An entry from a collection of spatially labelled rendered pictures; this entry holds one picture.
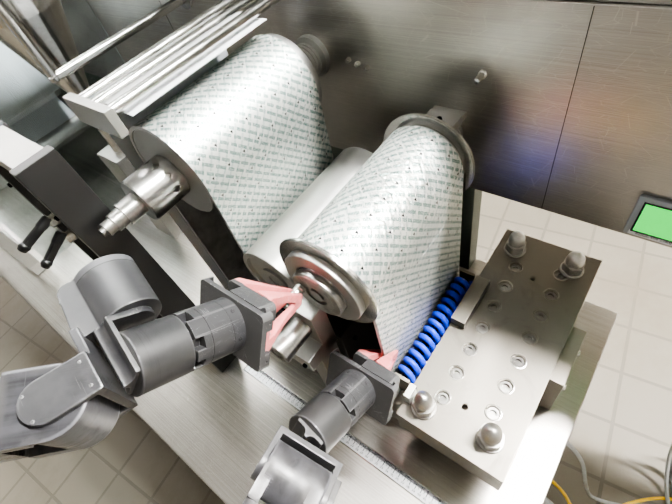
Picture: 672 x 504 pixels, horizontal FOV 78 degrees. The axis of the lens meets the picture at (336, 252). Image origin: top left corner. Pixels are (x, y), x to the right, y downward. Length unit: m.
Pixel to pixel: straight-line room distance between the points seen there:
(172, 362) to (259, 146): 0.33
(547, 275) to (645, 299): 1.35
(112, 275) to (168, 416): 0.56
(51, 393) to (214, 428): 0.53
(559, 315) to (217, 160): 0.56
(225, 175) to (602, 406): 1.58
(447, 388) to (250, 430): 0.38
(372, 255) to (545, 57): 0.31
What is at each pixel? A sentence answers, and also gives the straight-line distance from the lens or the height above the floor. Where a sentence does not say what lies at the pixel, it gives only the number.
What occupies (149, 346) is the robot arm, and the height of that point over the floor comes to 1.38.
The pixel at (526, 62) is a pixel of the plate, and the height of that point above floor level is 1.37.
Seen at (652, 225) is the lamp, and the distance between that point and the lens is 0.69.
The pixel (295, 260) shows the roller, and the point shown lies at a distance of 0.48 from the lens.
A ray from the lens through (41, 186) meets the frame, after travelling 0.57.
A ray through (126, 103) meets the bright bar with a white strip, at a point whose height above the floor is 1.45.
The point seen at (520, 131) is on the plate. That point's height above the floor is 1.27.
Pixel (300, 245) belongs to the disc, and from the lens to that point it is 0.47.
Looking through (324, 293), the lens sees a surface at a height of 1.27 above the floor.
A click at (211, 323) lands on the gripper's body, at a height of 1.35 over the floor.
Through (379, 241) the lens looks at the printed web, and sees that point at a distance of 0.48.
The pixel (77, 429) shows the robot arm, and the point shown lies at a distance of 0.39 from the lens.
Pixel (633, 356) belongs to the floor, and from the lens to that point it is 1.96.
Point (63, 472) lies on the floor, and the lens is 2.27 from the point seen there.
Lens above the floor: 1.66
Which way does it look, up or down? 50 degrees down
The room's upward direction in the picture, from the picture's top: 18 degrees counter-clockwise
